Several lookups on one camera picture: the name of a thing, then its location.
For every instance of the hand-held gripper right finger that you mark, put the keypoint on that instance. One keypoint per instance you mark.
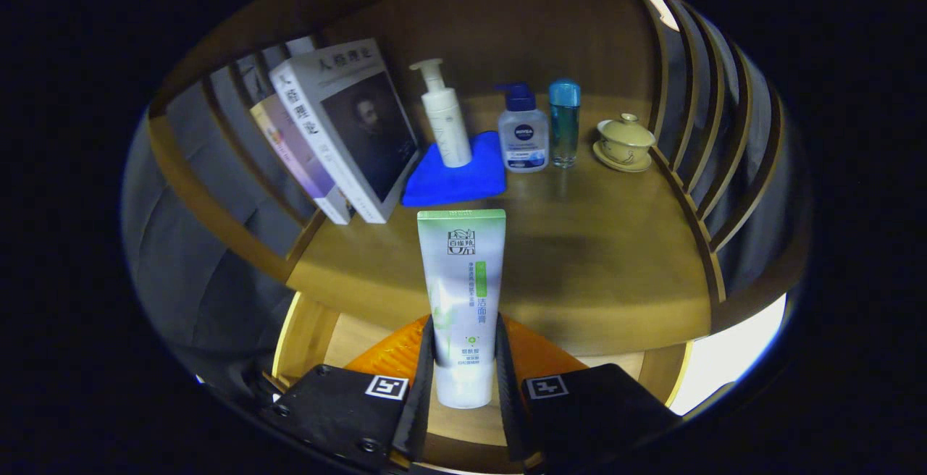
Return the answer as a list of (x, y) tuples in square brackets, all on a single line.
[(507, 410)]

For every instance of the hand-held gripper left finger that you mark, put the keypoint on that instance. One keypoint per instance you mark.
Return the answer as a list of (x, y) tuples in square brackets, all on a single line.
[(422, 410)]

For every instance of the brown wooden drawer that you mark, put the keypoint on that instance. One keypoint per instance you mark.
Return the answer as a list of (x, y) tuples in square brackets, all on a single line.
[(311, 337)]

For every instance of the green white cleanser tube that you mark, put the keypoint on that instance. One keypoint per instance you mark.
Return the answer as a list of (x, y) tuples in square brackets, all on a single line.
[(463, 279)]

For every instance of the wooden countertop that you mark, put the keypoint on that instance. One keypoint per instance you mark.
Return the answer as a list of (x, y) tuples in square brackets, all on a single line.
[(579, 258)]

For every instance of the brown wooden cabinet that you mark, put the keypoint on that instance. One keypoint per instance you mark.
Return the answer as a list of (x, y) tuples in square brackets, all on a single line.
[(507, 33)]

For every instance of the white table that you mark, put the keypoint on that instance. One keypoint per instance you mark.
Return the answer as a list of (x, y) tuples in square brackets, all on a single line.
[(724, 366)]

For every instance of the folded blue cloth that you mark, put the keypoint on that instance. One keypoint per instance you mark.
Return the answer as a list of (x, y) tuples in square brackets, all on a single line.
[(449, 185)]

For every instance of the clear blue-capped pump bottle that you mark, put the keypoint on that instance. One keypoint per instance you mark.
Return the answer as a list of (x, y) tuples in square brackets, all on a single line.
[(523, 142)]

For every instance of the purple book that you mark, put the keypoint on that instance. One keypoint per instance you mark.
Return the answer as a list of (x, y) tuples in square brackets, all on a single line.
[(297, 156)]

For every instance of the white pump bottle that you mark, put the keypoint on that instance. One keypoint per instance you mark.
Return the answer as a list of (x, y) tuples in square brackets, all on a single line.
[(449, 127)]

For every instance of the teal bottle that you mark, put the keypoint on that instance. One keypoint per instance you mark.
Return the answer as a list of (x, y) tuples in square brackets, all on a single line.
[(564, 127)]

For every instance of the yellow lidded teacup with saucer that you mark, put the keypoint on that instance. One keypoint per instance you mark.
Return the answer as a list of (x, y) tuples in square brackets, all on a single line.
[(623, 143)]

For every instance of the thick white book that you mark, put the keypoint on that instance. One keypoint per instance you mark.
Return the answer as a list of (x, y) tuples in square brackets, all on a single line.
[(347, 120)]

